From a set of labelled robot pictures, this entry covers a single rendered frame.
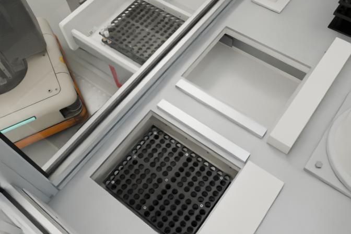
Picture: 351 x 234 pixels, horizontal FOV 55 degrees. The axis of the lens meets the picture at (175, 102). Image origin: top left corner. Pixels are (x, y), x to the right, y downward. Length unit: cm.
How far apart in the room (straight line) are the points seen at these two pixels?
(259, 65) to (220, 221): 50
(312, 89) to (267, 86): 20
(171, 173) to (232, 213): 17
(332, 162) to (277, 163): 10
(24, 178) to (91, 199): 15
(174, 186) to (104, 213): 16
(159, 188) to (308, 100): 37
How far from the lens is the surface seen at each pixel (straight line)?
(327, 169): 74
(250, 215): 68
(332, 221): 73
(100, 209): 72
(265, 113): 92
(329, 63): 85
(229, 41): 101
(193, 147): 84
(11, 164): 61
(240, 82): 96
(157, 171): 80
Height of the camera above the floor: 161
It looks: 58 degrees down
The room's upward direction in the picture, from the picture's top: 7 degrees counter-clockwise
